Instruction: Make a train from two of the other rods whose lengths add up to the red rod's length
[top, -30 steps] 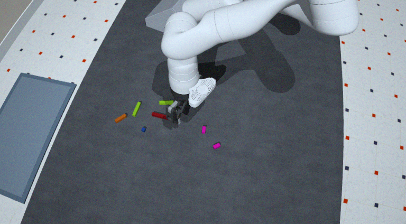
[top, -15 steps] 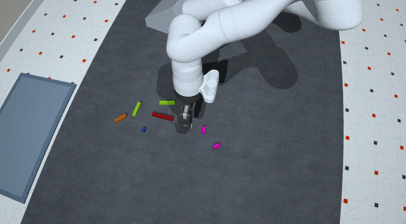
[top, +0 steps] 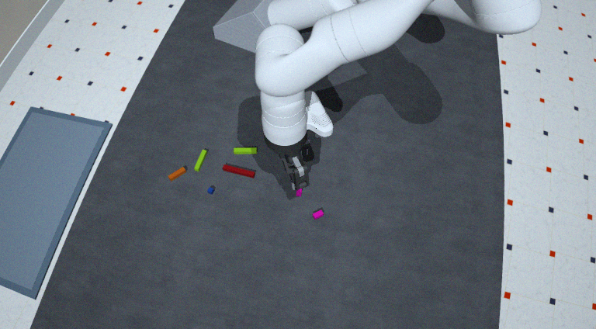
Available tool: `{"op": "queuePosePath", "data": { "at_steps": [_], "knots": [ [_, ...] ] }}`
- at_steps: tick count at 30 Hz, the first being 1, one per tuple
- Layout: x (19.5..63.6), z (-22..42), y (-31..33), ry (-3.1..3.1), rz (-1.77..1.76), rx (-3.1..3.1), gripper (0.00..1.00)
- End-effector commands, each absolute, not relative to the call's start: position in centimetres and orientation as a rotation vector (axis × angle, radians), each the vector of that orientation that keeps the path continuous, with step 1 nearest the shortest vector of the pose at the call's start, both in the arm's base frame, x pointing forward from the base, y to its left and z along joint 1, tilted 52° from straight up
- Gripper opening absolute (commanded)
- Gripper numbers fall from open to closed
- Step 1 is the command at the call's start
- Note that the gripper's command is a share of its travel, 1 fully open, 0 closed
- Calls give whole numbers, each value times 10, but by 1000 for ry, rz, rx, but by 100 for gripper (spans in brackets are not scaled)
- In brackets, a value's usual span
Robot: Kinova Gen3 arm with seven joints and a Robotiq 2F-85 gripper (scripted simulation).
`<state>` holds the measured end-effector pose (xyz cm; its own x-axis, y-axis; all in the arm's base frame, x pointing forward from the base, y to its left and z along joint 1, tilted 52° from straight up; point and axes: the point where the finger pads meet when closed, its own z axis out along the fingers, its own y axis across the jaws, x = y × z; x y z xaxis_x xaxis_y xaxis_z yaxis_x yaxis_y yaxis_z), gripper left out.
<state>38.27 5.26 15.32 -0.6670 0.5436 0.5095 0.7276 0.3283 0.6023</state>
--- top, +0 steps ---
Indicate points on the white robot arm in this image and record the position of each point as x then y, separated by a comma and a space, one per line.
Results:
340, 37

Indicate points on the lime green rod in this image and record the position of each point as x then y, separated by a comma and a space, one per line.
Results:
200, 160
245, 150

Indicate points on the orange rod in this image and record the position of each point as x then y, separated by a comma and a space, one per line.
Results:
177, 173

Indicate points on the red rod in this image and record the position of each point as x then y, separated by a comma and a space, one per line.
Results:
239, 171

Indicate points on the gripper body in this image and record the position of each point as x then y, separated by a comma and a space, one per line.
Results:
290, 151

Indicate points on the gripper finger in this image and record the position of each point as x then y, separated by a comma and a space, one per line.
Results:
297, 172

